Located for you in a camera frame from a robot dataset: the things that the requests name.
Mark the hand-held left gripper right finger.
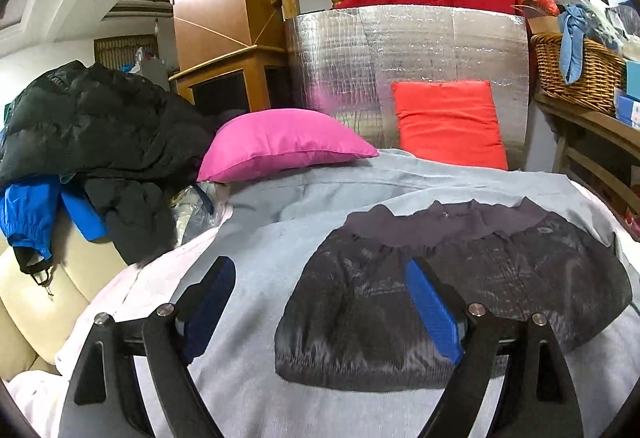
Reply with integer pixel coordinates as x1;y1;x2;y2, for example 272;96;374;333
404;258;585;438

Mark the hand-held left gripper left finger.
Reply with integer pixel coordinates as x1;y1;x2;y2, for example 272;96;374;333
59;255;237;438

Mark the dark purple quilted jacket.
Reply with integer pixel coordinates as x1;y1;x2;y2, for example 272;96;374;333
274;197;633;393

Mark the clear plastic bag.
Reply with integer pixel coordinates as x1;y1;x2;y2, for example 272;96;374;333
172;182;221;244

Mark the grey blanket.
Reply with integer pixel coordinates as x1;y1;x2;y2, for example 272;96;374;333
135;149;640;438

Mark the cream leather sofa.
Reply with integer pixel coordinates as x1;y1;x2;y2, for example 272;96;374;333
0;223;131;381

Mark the pink pillow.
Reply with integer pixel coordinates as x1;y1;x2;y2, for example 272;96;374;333
196;108;380;183

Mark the red-orange cushion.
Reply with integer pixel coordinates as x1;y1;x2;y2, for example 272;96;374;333
391;80;509;171

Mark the blue jacket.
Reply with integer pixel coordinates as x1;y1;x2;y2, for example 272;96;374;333
0;181;108;264

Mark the black down jacket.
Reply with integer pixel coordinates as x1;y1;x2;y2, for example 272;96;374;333
0;61;217;264

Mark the grey cabinet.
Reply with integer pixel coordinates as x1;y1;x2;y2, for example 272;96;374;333
137;58;169;92

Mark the wooden table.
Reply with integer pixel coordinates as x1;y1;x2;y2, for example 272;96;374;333
532;91;640;219

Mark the silver foil insulation panel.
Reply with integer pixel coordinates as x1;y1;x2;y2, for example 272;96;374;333
285;4;530;169

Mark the large wicker basket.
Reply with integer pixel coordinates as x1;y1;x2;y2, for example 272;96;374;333
530;32;628;116

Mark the blue cloth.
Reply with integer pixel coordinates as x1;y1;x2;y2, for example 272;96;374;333
557;3;603;84

